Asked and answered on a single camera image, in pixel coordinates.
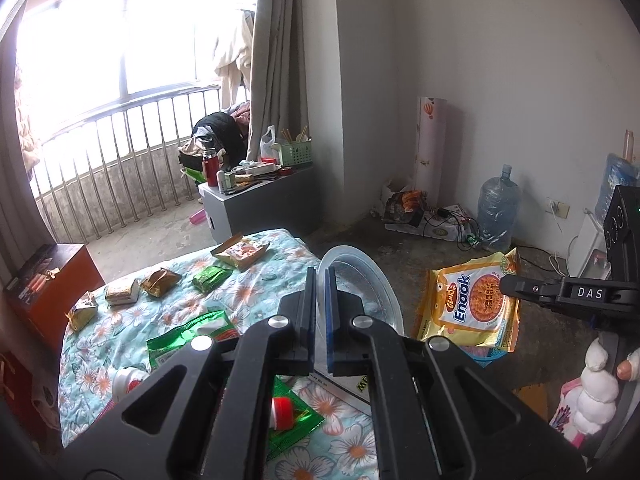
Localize white bottle red label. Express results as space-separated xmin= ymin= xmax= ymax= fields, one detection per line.
xmin=111 ymin=366 xmax=151 ymax=403

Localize green shiny wrapper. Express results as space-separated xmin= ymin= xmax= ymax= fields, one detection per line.
xmin=265 ymin=377 xmax=323 ymax=461

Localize rolled printed poster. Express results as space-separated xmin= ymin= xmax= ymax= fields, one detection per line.
xmin=414 ymin=96 xmax=448 ymax=201

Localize black orange snack bag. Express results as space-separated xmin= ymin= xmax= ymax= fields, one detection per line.
xmin=382 ymin=187 xmax=428 ymax=226

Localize grey cabinet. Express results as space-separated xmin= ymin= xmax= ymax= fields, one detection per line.
xmin=198 ymin=165 xmax=323 ymax=243

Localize green small snack packet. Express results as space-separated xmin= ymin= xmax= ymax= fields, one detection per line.
xmin=192 ymin=265 xmax=232 ymax=293

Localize red wooden box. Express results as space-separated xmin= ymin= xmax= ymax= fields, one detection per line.
xmin=2 ymin=244 xmax=106 ymax=356

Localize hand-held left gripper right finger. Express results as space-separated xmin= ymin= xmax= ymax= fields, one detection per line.
xmin=324 ymin=266 xmax=586 ymax=480

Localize white power strip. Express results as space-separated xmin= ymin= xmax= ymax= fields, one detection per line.
xmin=385 ymin=204 xmax=473 ymax=241

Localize beige curtain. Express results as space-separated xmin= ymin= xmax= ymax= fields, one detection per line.
xmin=245 ymin=0 xmax=346 ymax=166

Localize orange tan snack packet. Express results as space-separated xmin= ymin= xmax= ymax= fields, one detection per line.
xmin=211 ymin=237 xmax=271 ymax=273

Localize pile of dark clothes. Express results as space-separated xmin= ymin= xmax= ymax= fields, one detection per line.
xmin=177 ymin=112 xmax=246 ymax=171

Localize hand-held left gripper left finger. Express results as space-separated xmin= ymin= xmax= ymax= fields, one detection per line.
xmin=60 ymin=266 xmax=321 ymax=480

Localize metal window railing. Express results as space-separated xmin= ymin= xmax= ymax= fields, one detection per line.
xmin=30 ymin=80 xmax=223 ymax=243

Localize yellow biscuit bag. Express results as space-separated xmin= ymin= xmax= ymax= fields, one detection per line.
xmin=411 ymin=249 xmax=523 ymax=353

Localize large clear water bottle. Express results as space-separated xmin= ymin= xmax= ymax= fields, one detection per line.
xmin=477 ymin=164 xmax=521 ymax=253
xmin=595 ymin=152 xmax=640 ymax=221

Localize brown cardboard piece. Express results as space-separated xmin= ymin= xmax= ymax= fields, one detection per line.
xmin=517 ymin=382 xmax=556 ymax=421

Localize white plastic jug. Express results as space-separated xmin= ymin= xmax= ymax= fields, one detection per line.
xmin=259 ymin=125 xmax=281 ymax=161

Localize green plastic basket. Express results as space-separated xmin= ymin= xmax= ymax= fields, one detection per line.
xmin=277 ymin=141 xmax=313 ymax=167

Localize gold foil snack packet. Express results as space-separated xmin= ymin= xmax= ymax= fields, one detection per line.
xmin=66 ymin=291 xmax=99 ymax=332

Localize grey striped curtain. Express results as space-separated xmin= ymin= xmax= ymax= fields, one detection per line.
xmin=0 ymin=10 xmax=56 ymax=256

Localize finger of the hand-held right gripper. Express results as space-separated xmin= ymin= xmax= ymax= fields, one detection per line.
xmin=499 ymin=273 xmax=568 ymax=311

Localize red thermos flask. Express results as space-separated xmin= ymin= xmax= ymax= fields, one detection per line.
xmin=201 ymin=147 xmax=219 ymax=188

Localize person's right hand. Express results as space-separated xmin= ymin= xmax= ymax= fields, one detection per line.
xmin=572 ymin=337 xmax=640 ymax=436

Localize white appliance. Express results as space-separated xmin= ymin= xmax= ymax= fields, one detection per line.
xmin=580 ymin=210 xmax=613 ymax=281

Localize hanging pale clothes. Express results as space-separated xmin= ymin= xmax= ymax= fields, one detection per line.
xmin=212 ymin=10 xmax=256 ymax=106

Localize pale square snack packet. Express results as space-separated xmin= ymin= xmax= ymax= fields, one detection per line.
xmin=105 ymin=277 xmax=141 ymax=307

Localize small red capped bottle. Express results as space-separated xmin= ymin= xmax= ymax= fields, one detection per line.
xmin=270 ymin=396 xmax=296 ymax=431

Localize clear plastic bowl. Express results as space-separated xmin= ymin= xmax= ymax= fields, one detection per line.
xmin=317 ymin=244 xmax=405 ymax=336

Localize floral sheer curtain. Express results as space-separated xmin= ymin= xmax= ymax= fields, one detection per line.
xmin=14 ymin=60 xmax=42 ymax=181

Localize floral turquoise blanket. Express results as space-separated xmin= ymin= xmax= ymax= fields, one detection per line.
xmin=57 ymin=228 xmax=401 ymax=480

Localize brown gold snack packet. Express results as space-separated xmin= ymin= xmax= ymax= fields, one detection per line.
xmin=140 ymin=267 xmax=182 ymax=298

